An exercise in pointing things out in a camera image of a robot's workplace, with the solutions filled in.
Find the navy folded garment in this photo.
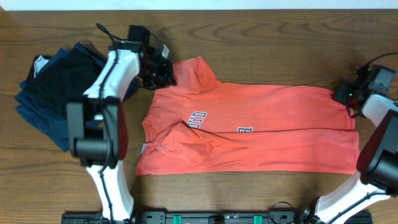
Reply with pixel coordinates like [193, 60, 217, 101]
[14, 42, 140, 152]

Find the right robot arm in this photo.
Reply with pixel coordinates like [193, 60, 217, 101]
[297, 62, 397, 224]

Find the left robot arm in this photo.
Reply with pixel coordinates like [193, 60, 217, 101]
[62, 23, 177, 223]

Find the red printed t-shirt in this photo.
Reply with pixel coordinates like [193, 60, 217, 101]
[136, 57, 359, 175]

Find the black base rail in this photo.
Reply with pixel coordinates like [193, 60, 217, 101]
[61, 211, 373, 224]

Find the black garment with white label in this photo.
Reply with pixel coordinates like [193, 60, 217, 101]
[26, 55, 51, 82]

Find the black looped base cable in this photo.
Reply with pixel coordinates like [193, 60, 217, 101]
[267, 200, 301, 224]

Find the black folded garment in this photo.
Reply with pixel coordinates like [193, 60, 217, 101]
[24, 49, 105, 116]

